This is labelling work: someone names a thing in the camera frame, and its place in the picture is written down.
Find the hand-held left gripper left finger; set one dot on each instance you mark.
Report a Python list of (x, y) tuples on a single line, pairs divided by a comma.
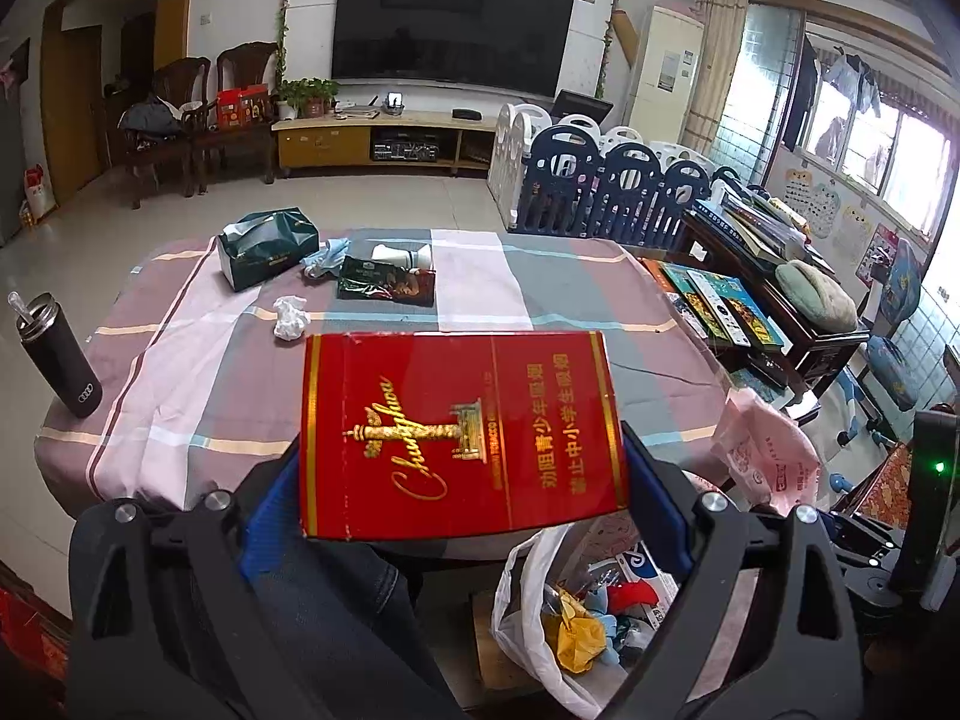
[(274, 517)]

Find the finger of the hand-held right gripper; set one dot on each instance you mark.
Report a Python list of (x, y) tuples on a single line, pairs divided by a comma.
[(870, 562)]

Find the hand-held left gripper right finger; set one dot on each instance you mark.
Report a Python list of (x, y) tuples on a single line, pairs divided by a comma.
[(656, 510)]

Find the white plastic bag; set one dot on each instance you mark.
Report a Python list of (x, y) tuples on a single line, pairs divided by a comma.
[(525, 637)]

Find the red cigarette carton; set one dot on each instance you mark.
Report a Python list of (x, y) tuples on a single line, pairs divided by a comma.
[(450, 435)]

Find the blue white snack packet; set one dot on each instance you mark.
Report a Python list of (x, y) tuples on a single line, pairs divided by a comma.
[(649, 577)]

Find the pink plastic bag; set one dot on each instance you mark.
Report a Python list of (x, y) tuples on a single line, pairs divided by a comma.
[(765, 457)]

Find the blue child chair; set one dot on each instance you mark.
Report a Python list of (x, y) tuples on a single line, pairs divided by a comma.
[(896, 330)]

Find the white crumpled tissue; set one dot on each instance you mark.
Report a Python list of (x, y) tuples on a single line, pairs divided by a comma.
[(291, 317)]

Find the pile of children's books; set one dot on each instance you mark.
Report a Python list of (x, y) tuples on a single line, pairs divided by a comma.
[(720, 300)]

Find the grey green round cushion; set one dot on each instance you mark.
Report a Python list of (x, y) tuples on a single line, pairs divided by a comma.
[(817, 292)]

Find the dark green snack packet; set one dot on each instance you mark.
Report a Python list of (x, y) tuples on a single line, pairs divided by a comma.
[(386, 286)]

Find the black tumbler with straw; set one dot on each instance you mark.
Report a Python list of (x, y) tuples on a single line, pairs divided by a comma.
[(64, 367)]

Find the green tissue box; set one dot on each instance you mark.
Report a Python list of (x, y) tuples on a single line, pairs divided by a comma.
[(270, 255)]

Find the blue crumpled wrapper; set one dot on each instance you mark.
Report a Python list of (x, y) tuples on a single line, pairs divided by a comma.
[(326, 259)]

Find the blue white baby playpen fence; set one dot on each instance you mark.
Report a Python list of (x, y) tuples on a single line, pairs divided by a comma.
[(622, 187)]

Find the yellow wooden television cabinet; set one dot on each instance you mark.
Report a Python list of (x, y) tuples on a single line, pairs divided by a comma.
[(322, 142)]

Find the black stereo receiver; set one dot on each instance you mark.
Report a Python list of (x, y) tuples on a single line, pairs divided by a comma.
[(405, 152)]

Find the white red shopping bag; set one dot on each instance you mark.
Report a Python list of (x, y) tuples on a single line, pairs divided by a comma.
[(39, 191)]

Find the black monitor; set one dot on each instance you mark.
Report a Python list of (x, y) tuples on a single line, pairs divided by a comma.
[(581, 105)]

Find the red gift box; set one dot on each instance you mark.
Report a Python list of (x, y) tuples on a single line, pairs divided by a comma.
[(241, 106)]

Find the dark bag on armchair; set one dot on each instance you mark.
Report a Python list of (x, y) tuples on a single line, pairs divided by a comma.
[(150, 118)]

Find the green potted plant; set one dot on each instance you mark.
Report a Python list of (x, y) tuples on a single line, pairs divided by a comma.
[(306, 94)]

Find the white standing air conditioner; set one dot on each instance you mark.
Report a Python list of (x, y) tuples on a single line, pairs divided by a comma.
[(664, 75)]

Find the hanging laundry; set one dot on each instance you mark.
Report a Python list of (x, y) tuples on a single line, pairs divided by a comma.
[(844, 82)]

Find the beige curtain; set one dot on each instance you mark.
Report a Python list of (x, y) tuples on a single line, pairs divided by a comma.
[(716, 60)]

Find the green ivy garland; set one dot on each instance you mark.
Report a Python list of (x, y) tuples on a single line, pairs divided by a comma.
[(285, 15), (613, 15)]

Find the large black television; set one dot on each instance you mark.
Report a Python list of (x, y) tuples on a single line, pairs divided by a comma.
[(450, 26)]

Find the children's wall poster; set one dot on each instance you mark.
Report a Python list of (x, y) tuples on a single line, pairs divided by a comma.
[(811, 199)]

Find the small silver photo frame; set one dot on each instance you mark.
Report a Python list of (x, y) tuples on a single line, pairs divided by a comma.
[(394, 103)]

